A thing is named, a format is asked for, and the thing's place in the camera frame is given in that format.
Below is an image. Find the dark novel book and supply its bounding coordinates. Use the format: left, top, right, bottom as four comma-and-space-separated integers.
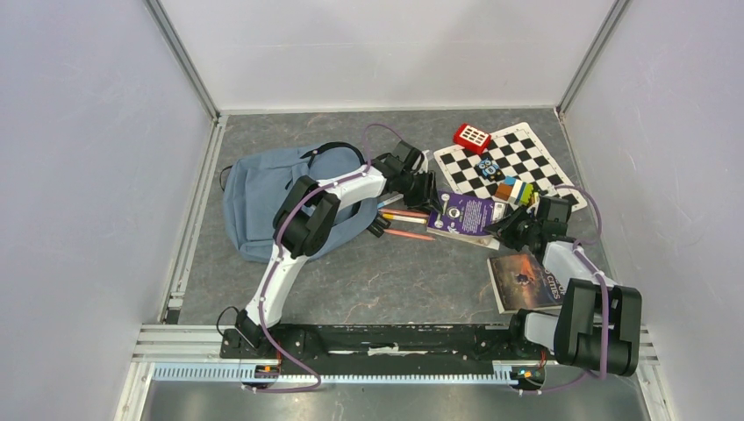
487, 253, 565, 314

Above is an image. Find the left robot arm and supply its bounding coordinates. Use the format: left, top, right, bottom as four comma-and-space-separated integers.
223, 141, 442, 358

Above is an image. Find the blue robot toy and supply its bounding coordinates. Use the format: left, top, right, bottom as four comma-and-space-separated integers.
475, 159, 504, 182

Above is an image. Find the red calculator toy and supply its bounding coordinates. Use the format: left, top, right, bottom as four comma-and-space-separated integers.
453, 123, 492, 155

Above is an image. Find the purple book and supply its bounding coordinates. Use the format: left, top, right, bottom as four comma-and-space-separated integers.
426, 190, 507, 250

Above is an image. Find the orange pencil upper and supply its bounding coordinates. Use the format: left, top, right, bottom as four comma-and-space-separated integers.
379, 208, 429, 218

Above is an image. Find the white blue pen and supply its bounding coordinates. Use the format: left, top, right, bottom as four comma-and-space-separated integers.
377, 194, 404, 209

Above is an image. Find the orange pencil lower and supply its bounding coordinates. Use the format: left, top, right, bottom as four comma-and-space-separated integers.
383, 229, 435, 241

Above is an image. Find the colourful block stack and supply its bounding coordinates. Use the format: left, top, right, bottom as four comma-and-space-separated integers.
494, 176, 540, 206

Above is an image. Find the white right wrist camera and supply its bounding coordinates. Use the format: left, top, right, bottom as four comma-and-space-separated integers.
416, 153, 429, 174

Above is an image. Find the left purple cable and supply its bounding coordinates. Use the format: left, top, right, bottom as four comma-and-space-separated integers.
240, 123, 408, 395

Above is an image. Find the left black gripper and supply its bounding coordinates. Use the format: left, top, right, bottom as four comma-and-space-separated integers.
398, 170, 445, 218

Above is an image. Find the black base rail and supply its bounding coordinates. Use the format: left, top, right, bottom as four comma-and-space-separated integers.
219, 324, 553, 377

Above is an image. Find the checkered chess board mat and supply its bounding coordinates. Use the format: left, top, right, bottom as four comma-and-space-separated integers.
433, 122, 587, 211

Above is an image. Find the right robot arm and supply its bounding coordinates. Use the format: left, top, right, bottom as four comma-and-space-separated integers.
484, 196, 642, 377

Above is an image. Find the white yellow pen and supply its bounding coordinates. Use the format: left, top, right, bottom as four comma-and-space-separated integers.
382, 213, 427, 225

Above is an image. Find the blue student backpack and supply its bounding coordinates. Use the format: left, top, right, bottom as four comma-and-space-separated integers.
222, 142, 386, 263

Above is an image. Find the orange pencil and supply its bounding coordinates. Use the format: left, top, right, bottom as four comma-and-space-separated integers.
379, 208, 429, 218
383, 229, 435, 241

